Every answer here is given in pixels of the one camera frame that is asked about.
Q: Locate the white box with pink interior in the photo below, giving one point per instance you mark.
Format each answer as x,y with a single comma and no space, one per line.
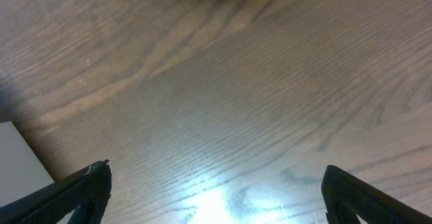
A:
21,171

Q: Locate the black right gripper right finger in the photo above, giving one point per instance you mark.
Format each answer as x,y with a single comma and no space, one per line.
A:
349,199

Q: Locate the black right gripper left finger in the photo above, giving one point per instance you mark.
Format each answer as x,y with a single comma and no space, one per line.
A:
83,194

